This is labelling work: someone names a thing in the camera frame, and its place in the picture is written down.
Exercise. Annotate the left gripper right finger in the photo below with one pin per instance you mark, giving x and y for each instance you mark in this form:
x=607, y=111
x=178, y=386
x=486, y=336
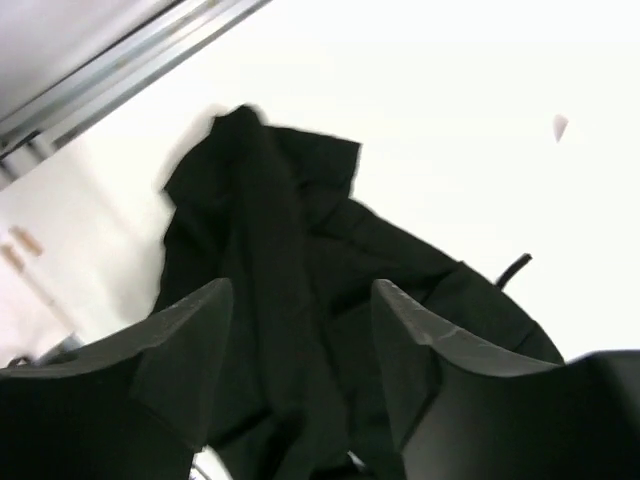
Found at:
x=461, y=407

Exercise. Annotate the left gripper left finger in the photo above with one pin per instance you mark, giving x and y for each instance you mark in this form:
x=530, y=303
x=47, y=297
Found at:
x=134, y=405

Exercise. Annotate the black trousers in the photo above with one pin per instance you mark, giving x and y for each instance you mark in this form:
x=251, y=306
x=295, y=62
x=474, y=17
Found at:
x=299, y=394

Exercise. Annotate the aluminium table rail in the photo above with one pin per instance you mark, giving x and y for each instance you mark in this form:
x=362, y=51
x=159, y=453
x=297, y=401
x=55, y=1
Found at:
x=70, y=107

